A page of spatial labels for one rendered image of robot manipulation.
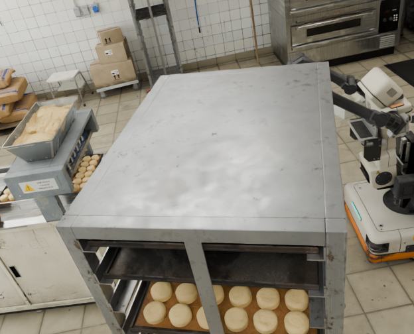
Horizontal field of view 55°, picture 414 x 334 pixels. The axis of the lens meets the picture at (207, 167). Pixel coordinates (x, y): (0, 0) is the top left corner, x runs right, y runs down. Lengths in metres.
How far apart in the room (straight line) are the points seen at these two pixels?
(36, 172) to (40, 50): 4.35
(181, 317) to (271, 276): 0.26
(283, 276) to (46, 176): 1.73
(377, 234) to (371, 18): 3.53
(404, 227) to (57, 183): 2.12
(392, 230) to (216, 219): 2.27
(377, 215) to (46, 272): 2.20
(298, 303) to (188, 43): 5.60
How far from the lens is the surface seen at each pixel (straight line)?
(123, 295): 0.91
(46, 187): 2.34
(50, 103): 2.79
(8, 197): 2.74
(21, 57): 6.63
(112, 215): 0.72
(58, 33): 6.39
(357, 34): 5.69
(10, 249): 2.77
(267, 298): 0.92
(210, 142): 0.84
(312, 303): 0.83
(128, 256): 0.85
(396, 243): 2.85
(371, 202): 3.02
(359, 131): 2.58
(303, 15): 5.44
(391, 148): 2.66
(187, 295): 0.95
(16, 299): 3.15
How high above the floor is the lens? 2.25
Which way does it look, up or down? 34 degrees down
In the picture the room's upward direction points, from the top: 12 degrees counter-clockwise
